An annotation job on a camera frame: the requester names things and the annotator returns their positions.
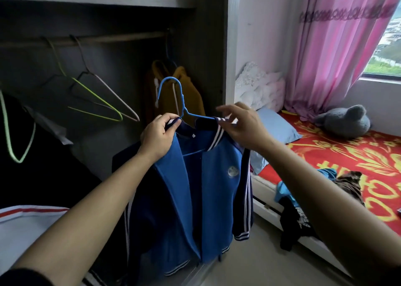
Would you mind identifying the person's right hand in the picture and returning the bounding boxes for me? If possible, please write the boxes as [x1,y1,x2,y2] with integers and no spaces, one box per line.
[216,102,274,153]

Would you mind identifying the person's left hand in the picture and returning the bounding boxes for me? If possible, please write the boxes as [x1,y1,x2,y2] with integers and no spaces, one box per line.
[140,113,182,164]

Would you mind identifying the blue wire hanger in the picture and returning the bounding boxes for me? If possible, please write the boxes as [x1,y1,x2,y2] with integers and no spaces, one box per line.
[156,77,220,122]

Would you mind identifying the blue and navy jacket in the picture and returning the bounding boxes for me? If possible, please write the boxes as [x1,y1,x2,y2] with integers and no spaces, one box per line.
[112,117,254,277]

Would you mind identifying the person's right forearm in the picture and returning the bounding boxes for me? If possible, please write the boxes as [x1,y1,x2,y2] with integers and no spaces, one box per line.
[258,138,401,286]

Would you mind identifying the person's left forearm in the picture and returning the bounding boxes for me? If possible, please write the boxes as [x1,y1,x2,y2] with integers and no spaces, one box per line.
[9,148,163,286]

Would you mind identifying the mustard yellow garment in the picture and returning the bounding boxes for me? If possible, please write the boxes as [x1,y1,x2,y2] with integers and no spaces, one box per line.
[146,60,206,127]

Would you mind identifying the light blue pillow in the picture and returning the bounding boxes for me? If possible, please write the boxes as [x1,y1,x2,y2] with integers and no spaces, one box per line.
[250,107,303,175]

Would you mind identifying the dark wooden wardrobe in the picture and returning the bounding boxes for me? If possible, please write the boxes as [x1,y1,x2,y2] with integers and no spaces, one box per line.
[0,0,240,286]

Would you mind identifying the pile of clothes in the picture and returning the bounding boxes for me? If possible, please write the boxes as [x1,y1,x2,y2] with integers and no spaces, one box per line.
[274,168,365,252]

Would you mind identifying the grey plush toy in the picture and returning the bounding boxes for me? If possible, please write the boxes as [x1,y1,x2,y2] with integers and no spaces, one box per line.
[314,104,371,139]

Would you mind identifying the wooden closet rod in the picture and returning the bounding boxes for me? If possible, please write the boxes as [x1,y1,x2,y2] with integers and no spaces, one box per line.
[0,30,171,48]

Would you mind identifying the red and yellow bedspread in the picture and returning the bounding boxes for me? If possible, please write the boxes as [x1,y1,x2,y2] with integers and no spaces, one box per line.
[255,110,401,236]

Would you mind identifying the pink curtain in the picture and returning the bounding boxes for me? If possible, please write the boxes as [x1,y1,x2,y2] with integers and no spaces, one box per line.
[283,0,401,122]

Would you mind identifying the black garment with green trim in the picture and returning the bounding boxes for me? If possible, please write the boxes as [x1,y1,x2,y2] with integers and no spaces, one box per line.
[0,90,102,209]

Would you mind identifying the window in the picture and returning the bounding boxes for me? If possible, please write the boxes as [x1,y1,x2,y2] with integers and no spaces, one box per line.
[362,1,401,81]

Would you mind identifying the white garment with red stripe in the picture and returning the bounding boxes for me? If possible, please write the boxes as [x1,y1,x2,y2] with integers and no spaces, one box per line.
[0,205,104,286]

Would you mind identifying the pink wire hanger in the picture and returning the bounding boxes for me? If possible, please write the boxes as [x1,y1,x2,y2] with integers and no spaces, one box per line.
[70,35,140,122]

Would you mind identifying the green wire hanger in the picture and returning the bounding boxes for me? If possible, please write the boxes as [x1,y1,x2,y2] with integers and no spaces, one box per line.
[44,37,123,122]

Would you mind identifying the white bed frame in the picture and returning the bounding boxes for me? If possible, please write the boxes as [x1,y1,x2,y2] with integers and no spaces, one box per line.
[251,173,353,278]

